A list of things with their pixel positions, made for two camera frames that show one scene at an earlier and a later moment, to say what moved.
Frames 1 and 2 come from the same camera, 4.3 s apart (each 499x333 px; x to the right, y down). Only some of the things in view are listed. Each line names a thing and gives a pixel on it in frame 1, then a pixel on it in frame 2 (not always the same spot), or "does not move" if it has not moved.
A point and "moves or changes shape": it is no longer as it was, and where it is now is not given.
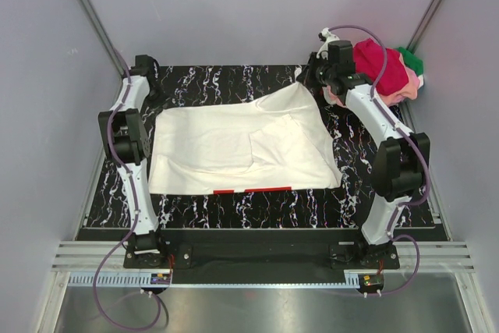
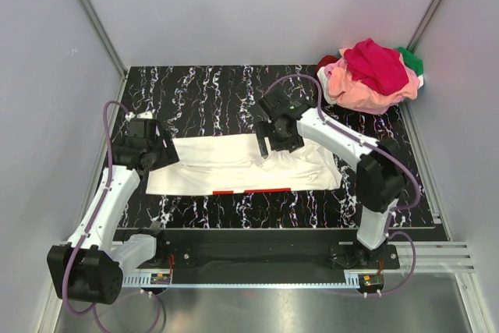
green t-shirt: x=412 y=61 does not move
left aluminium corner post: x=93 y=16 does not move
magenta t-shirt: x=369 y=59 does not move
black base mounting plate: x=260 y=253 does not move
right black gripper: x=312 y=61 -> x=264 y=128
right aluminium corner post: x=434 y=7 does not move
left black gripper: x=161 y=98 -> x=168 y=154
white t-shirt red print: x=283 y=141 moves or changes shape
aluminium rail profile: x=435 y=256 does not move
